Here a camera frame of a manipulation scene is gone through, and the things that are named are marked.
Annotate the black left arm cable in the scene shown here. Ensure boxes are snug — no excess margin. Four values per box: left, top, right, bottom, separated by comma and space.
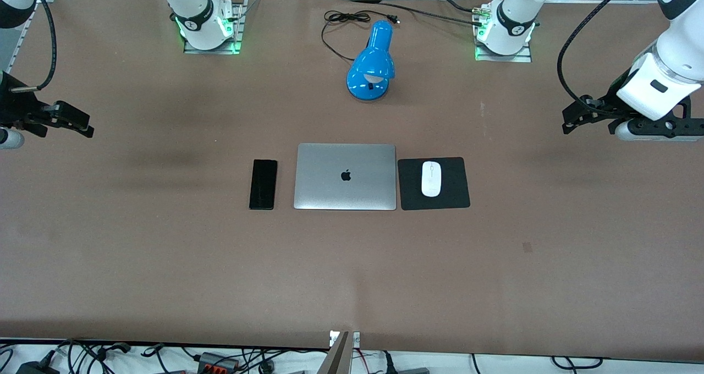
557, 0, 641, 116

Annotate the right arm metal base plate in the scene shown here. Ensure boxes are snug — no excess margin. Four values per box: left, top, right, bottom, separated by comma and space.
183, 0, 248, 54

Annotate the black lamp power cord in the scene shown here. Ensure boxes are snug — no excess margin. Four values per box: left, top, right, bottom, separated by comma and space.
321, 10, 401, 62

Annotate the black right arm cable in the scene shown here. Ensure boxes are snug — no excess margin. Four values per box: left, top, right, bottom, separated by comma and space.
10, 0, 58, 92

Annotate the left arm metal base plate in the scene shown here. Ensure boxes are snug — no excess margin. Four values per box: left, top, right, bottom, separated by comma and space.
474, 3, 533, 63

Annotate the black orange connector box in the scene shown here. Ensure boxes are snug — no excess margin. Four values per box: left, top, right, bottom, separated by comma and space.
198, 352, 240, 372

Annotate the black smartphone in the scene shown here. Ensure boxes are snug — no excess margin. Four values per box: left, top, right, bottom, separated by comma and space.
249, 159, 278, 211

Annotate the wooden stand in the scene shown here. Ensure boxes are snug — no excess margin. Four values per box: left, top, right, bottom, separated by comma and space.
318, 331, 353, 374

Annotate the white computer mouse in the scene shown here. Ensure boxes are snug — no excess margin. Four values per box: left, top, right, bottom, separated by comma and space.
421, 161, 442, 198

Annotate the black looped floor cable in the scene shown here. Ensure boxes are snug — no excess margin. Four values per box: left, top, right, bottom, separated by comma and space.
552, 356, 604, 370

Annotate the white metal bracket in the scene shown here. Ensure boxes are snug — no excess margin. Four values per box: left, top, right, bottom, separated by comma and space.
329, 330, 361, 347

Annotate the silver laptop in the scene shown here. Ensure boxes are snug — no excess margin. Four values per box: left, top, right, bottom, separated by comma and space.
293, 143, 397, 211

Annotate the black power adapter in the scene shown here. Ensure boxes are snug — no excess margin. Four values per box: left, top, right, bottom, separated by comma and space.
15, 360, 60, 374

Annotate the black mouse pad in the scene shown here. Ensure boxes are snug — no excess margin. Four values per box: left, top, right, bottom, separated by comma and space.
397, 157, 471, 211

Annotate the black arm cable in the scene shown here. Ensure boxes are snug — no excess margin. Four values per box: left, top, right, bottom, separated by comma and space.
10, 0, 58, 92
557, 0, 641, 116

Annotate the long black table cable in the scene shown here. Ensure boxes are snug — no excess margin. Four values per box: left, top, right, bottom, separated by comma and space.
350, 0, 485, 27

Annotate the blue desk lamp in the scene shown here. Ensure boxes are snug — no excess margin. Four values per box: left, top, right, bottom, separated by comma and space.
346, 20, 395, 101

